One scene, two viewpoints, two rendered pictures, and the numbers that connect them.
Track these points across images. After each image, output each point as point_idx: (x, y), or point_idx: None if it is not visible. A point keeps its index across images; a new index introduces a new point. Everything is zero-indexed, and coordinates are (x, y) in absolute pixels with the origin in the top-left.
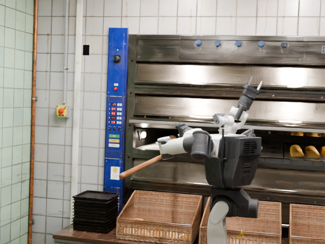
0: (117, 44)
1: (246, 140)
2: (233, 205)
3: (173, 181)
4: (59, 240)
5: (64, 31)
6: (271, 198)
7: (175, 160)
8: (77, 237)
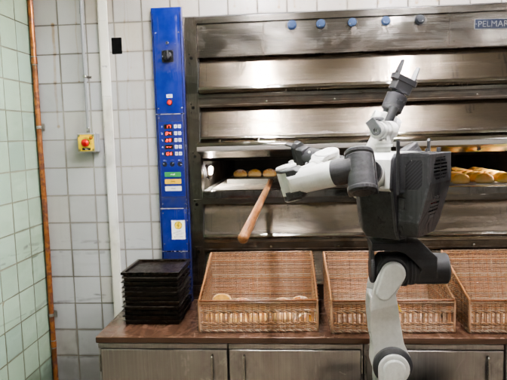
0: (167, 33)
1: (436, 156)
2: (411, 267)
3: (268, 234)
4: (108, 344)
5: (78, 19)
6: None
7: (268, 203)
8: (136, 338)
